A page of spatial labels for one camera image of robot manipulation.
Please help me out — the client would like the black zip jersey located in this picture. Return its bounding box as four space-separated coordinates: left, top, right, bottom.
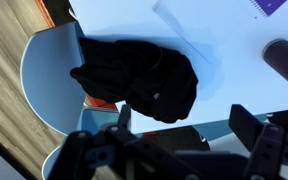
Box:
69 36 199 124

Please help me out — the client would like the white shell chair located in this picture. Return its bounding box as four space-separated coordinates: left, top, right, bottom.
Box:
41 106 269 180
19 21 89 137

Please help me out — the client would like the dark purple insulated bottle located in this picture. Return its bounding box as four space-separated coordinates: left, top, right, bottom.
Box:
262 38 288 95

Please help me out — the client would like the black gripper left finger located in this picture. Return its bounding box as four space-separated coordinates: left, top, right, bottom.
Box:
47 104 198 180

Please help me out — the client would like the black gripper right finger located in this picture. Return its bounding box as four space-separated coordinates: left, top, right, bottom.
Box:
228 103 288 180

